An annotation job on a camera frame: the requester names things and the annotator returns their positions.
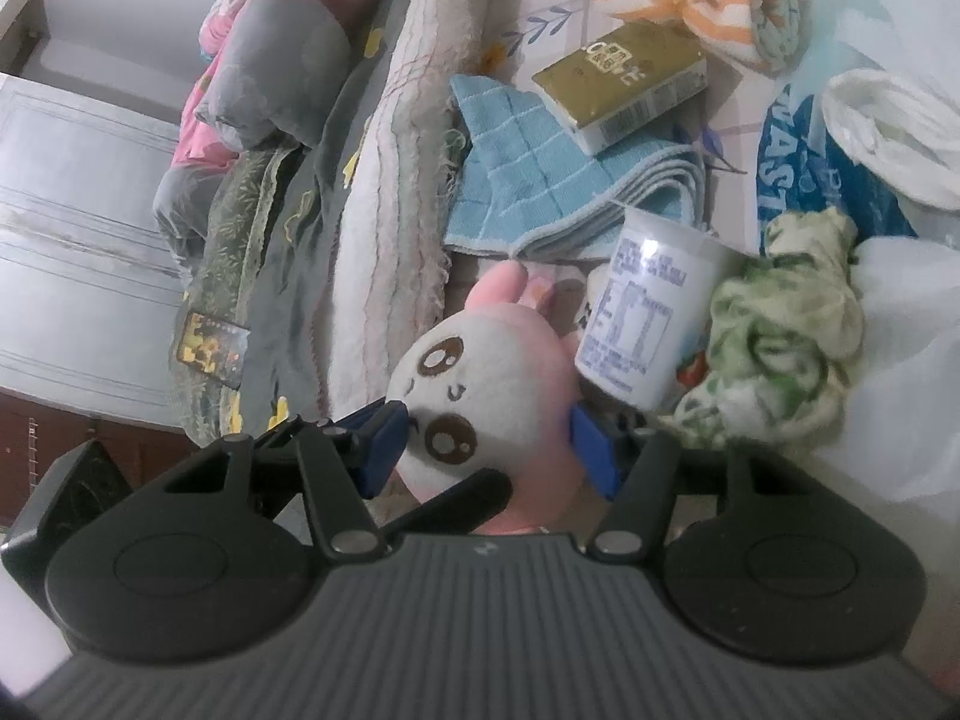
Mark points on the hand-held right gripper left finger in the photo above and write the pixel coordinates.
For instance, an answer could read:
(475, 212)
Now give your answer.
(379, 450)

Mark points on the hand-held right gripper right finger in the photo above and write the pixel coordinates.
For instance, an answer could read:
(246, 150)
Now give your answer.
(596, 457)

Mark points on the pink white plush toy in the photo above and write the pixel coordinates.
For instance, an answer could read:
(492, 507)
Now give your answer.
(487, 360)

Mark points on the gold tissue pack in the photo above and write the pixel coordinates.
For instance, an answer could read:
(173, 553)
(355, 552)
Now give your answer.
(622, 75)

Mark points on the white printed cup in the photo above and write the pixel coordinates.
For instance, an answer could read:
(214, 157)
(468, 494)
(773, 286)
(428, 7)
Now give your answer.
(645, 300)

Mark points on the grey bedsheet with yellow flowers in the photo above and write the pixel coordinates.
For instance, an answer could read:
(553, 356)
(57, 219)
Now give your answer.
(300, 277)

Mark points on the dark yellow printed snack packet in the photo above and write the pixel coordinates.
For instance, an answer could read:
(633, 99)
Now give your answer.
(210, 349)

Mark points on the green white patterned cloth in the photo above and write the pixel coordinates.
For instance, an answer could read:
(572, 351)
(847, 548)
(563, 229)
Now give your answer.
(772, 330)

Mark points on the white frayed blanket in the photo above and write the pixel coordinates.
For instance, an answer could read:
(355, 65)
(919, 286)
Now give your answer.
(390, 202)

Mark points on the olive green patterned cloth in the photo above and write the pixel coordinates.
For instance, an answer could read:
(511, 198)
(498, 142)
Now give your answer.
(225, 255)

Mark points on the blue checked towel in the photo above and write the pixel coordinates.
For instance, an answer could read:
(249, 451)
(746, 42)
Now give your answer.
(517, 165)

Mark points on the white plastic bag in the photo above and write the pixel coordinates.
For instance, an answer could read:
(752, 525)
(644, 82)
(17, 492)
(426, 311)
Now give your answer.
(915, 360)

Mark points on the grey white cabinet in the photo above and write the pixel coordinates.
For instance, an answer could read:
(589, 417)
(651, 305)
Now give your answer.
(75, 240)

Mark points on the blue printed plastic bag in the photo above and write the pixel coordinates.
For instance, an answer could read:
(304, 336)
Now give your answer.
(795, 142)

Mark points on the pink grey floral quilt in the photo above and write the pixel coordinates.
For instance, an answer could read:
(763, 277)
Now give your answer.
(285, 52)

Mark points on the white rolled cloth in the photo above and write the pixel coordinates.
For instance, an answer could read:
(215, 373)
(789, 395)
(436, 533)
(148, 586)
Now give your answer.
(892, 135)

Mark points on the orange striped white cloth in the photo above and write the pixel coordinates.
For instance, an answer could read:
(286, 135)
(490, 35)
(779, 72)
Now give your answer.
(705, 0)

